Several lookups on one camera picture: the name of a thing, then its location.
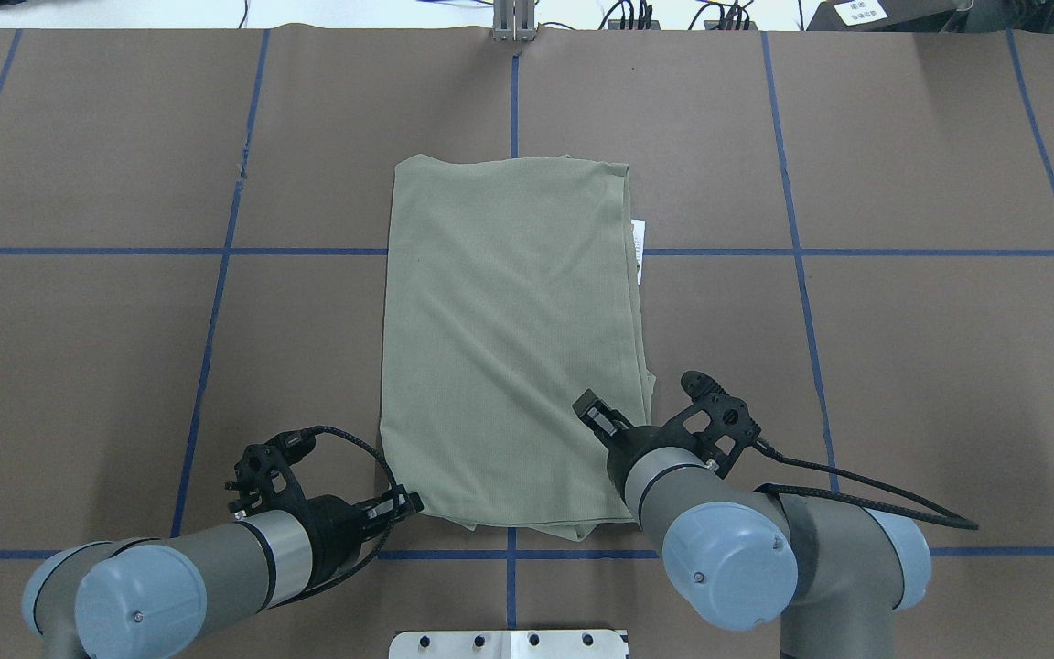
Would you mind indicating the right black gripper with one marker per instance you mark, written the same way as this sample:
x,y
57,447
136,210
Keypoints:
x,y
629,441

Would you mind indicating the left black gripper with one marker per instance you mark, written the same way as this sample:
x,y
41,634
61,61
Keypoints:
x,y
333,519

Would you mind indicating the olive green long-sleeve shirt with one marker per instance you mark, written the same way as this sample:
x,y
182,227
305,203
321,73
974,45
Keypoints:
x,y
511,288

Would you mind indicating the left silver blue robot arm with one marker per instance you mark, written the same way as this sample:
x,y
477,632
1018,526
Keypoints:
x,y
149,597

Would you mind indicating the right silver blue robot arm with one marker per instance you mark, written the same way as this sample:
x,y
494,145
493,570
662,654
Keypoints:
x,y
833,574

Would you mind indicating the white paper hang tag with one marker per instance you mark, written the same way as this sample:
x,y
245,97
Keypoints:
x,y
639,233

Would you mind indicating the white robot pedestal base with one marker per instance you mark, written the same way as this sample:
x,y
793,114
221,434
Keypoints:
x,y
555,643

